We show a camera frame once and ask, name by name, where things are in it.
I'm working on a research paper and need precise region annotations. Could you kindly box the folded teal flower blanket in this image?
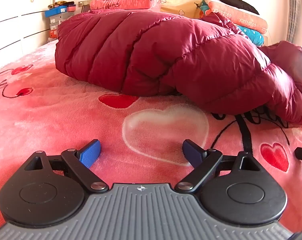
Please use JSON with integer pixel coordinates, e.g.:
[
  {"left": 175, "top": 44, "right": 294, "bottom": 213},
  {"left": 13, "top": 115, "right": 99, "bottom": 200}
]
[{"left": 198, "top": 0, "right": 265, "bottom": 47}]

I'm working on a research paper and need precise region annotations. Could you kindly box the folded orange blanket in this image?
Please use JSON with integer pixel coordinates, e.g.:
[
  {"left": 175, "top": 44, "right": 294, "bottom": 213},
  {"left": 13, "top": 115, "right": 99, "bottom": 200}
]
[{"left": 207, "top": 0, "right": 269, "bottom": 34}]

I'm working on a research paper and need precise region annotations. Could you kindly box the yellow patterned headboard cover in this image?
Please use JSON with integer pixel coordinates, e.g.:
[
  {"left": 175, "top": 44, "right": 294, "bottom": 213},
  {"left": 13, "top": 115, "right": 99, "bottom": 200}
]
[{"left": 103, "top": 0, "right": 216, "bottom": 19}]

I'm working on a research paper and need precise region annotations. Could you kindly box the dark red down jacket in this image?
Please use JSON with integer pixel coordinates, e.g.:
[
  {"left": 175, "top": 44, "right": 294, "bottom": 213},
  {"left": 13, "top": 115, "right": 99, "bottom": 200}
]
[{"left": 55, "top": 9, "right": 302, "bottom": 130}]

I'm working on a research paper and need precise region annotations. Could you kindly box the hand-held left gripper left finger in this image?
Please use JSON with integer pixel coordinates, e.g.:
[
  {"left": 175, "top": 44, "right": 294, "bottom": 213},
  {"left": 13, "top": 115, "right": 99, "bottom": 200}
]
[{"left": 25, "top": 139, "right": 109, "bottom": 194}]

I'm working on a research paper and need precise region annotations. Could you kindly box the grey curtain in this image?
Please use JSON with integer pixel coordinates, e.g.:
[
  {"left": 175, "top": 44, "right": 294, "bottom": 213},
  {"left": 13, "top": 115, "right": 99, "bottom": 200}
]
[{"left": 286, "top": 0, "right": 302, "bottom": 43}]

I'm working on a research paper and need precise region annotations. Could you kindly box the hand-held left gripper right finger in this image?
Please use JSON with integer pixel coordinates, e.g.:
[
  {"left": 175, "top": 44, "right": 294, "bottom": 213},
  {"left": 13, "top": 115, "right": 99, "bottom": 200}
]
[{"left": 175, "top": 139, "right": 262, "bottom": 194}]

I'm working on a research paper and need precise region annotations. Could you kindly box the pink heart print bed blanket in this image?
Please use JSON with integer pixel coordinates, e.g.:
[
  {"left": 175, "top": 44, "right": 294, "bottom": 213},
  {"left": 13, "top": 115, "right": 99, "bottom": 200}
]
[{"left": 0, "top": 39, "right": 302, "bottom": 233}]

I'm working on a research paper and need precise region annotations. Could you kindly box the black cushion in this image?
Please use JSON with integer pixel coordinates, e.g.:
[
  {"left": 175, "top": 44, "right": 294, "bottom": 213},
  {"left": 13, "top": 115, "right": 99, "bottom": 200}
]
[{"left": 213, "top": 0, "right": 260, "bottom": 15}]

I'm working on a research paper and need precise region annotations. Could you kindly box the white wardrobe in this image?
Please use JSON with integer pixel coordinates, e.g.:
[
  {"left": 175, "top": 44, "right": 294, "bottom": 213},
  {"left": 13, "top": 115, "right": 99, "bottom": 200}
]
[{"left": 0, "top": 0, "right": 53, "bottom": 63}]

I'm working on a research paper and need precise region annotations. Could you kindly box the folded pink heart blanket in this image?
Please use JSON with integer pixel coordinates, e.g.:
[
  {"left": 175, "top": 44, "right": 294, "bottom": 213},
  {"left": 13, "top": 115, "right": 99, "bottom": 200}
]
[{"left": 89, "top": 0, "right": 161, "bottom": 12}]

